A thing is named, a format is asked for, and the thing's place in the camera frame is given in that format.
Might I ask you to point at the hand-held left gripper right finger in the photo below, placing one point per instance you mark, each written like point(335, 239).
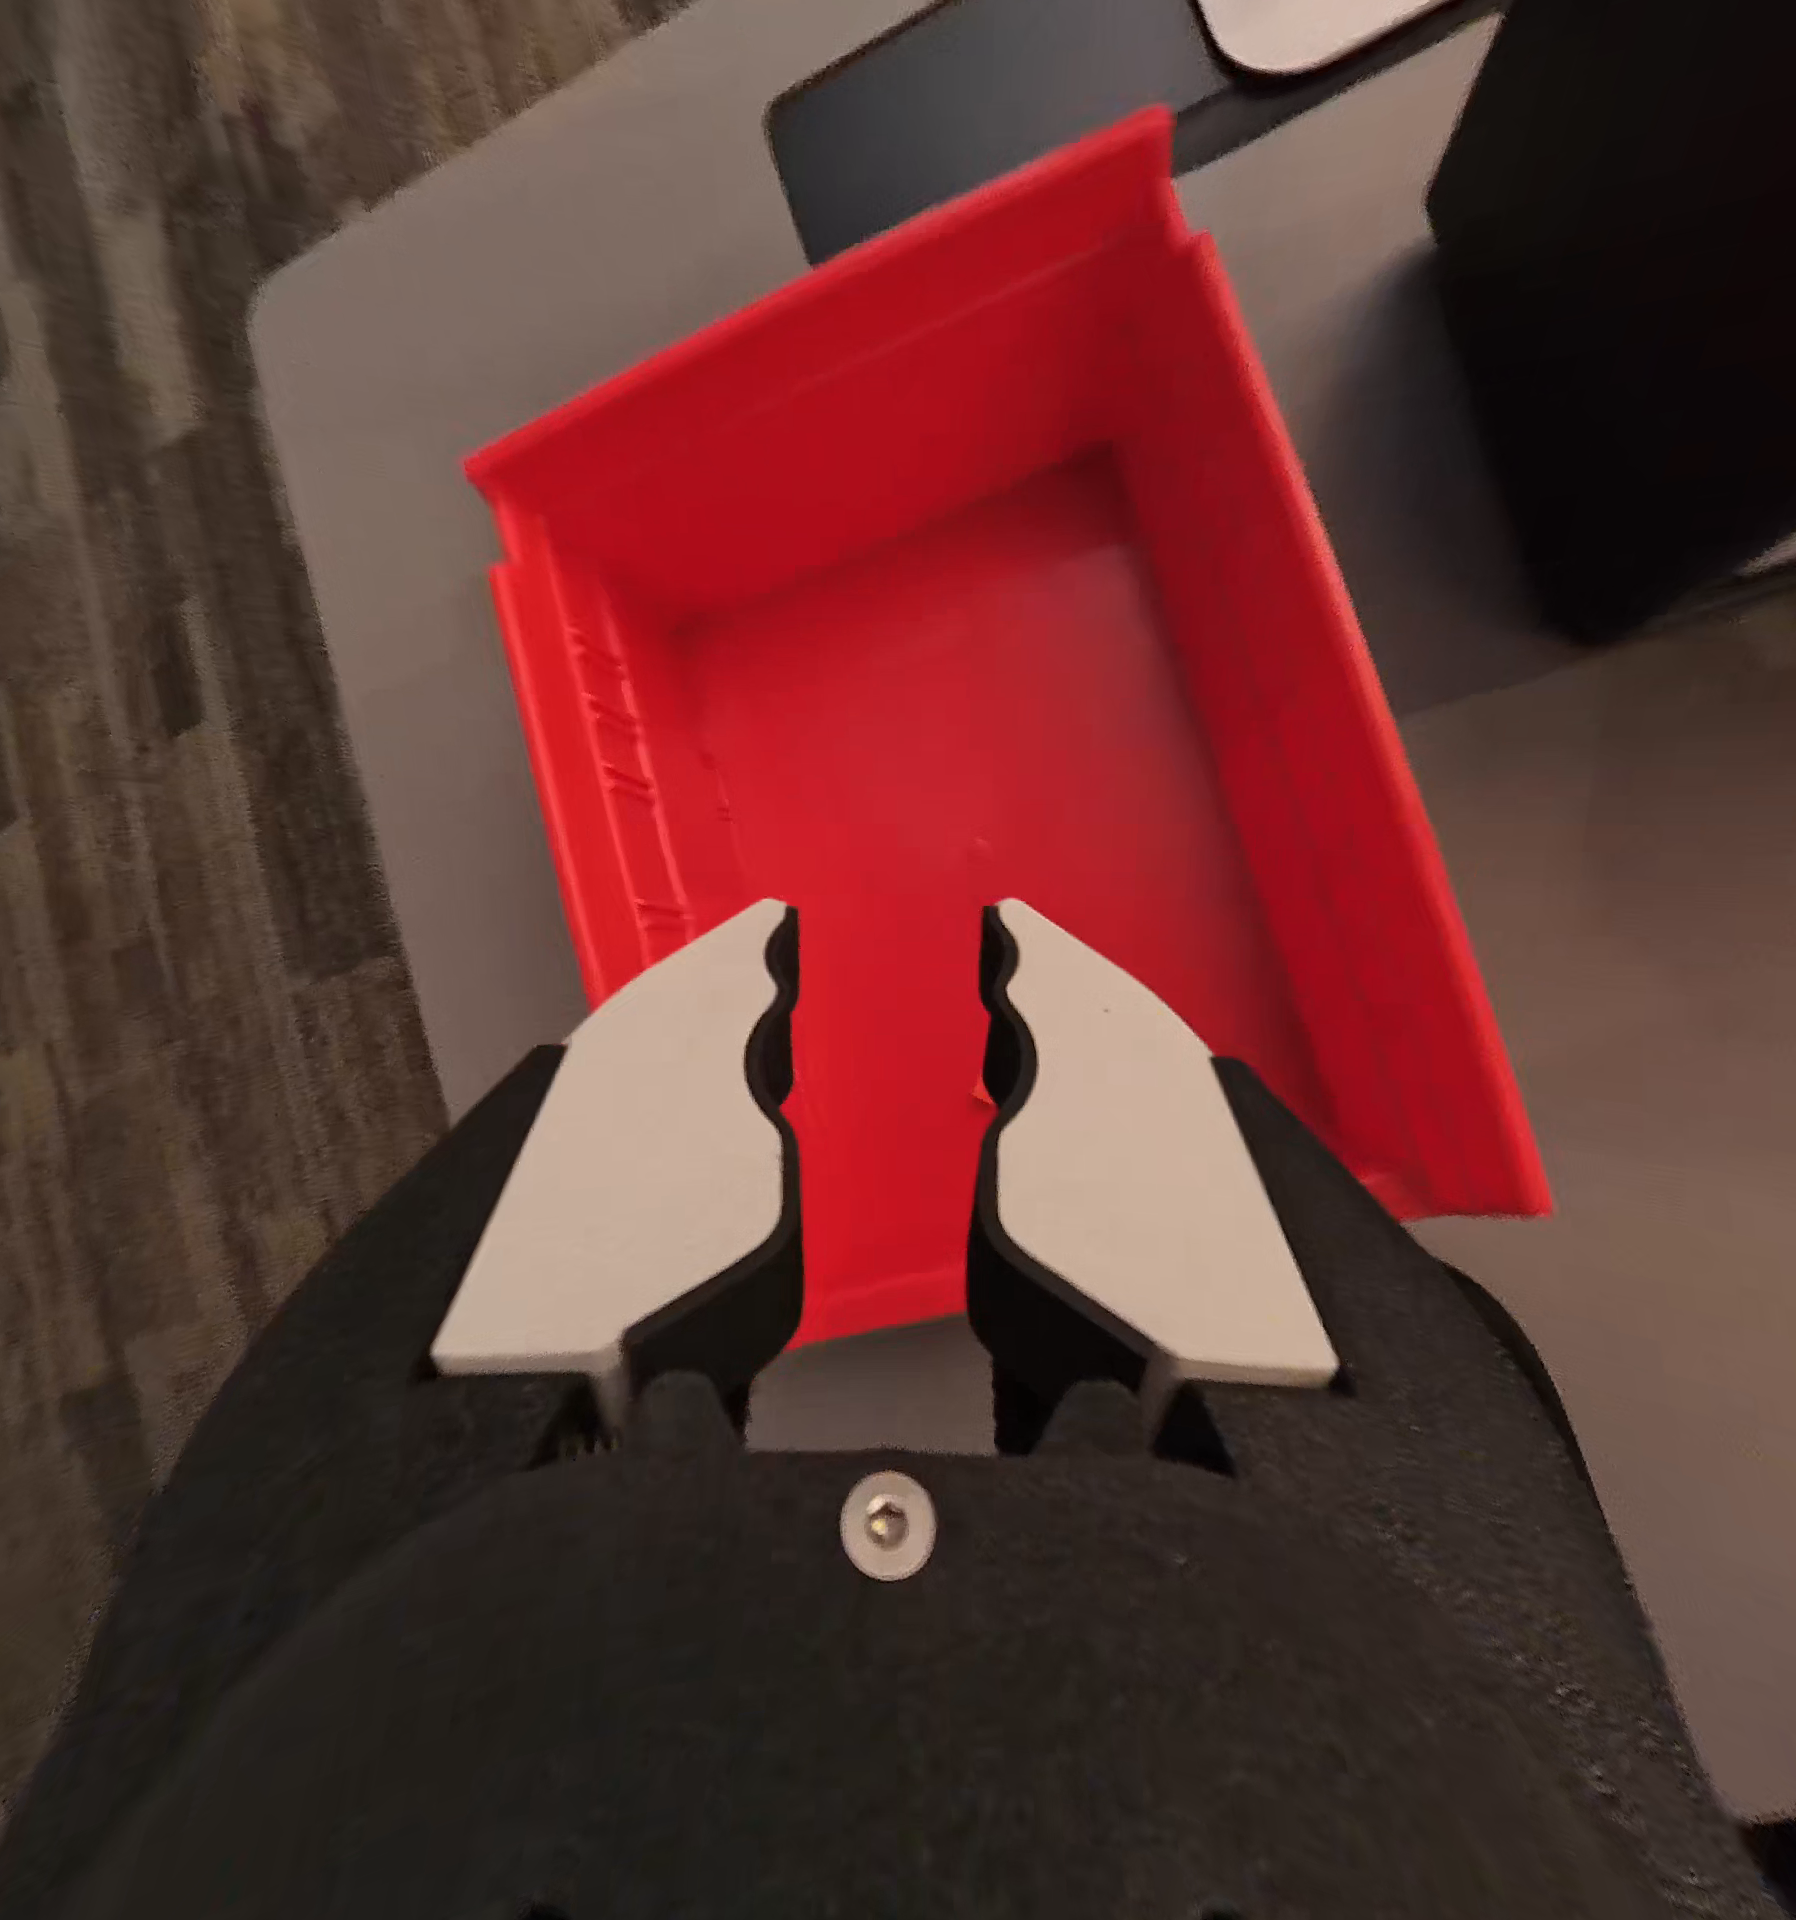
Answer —
point(1164, 1202)

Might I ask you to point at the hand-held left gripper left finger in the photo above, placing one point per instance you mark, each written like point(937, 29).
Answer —
point(613, 1202)

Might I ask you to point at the red plastic bin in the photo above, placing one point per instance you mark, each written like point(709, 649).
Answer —
point(958, 660)

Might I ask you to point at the black drawer cabinet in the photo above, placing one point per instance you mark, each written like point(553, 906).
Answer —
point(1664, 300)

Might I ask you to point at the black flat desk mat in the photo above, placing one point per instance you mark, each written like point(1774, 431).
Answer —
point(988, 105)

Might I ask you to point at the white stand base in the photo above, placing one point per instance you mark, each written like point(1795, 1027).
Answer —
point(1305, 23)

